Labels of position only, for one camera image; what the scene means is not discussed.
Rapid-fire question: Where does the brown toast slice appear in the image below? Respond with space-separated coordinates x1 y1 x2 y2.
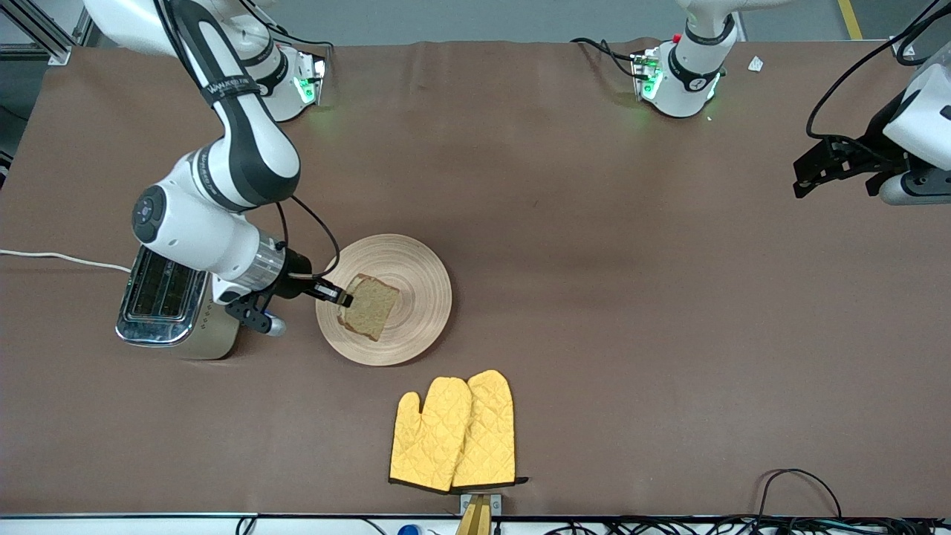
337 273 402 343

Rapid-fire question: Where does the round wooden plate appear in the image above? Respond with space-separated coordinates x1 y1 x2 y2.
316 234 452 366

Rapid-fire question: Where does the beige chrome toaster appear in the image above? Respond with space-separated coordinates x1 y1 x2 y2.
115 245 242 361

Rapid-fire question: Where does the yellow quilted oven mitt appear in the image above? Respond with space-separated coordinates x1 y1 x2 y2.
452 369 530 489
389 377 473 493

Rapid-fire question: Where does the brown table cover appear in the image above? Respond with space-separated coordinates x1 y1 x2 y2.
0 37 951 519

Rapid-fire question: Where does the wooden stick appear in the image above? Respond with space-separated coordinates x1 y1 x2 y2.
455 496 493 535

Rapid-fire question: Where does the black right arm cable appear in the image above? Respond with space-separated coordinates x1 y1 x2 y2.
275 195 343 282

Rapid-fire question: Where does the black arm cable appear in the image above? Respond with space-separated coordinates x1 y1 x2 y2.
275 195 343 282
806 0 951 142

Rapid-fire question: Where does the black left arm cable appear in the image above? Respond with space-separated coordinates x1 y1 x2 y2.
806 0 951 142

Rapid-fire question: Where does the black right base cable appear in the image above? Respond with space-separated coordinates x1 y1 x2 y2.
253 21 334 54

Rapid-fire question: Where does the black base cable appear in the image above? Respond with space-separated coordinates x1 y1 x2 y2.
253 21 334 54
571 37 641 80

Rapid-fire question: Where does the white toaster power cord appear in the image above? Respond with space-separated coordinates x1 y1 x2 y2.
0 249 133 274

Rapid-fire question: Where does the black left base cable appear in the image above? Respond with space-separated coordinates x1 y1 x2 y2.
571 37 641 80

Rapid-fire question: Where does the black looped cable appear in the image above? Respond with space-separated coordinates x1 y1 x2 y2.
758 468 844 521

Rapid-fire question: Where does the black cable bundle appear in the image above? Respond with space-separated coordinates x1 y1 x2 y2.
542 514 951 535

